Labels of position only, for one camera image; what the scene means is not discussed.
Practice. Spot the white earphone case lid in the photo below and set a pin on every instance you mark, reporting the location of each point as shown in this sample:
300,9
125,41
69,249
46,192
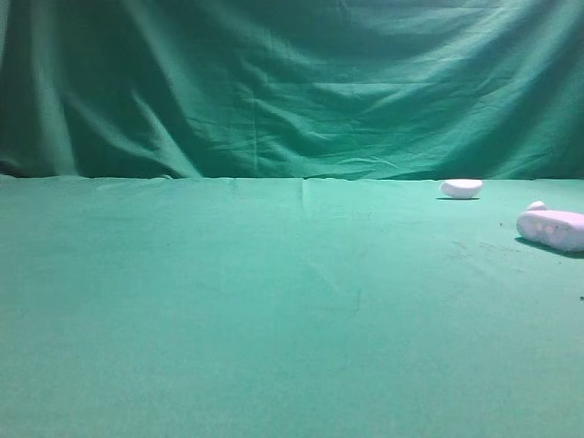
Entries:
461,189

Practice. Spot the white earphone case base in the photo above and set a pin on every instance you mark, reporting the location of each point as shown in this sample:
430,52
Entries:
556,229

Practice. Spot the green cloth backdrop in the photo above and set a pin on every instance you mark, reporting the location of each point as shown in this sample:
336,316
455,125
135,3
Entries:
385,90

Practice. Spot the green tablecloth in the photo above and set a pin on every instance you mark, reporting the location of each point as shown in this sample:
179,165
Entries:
285,308

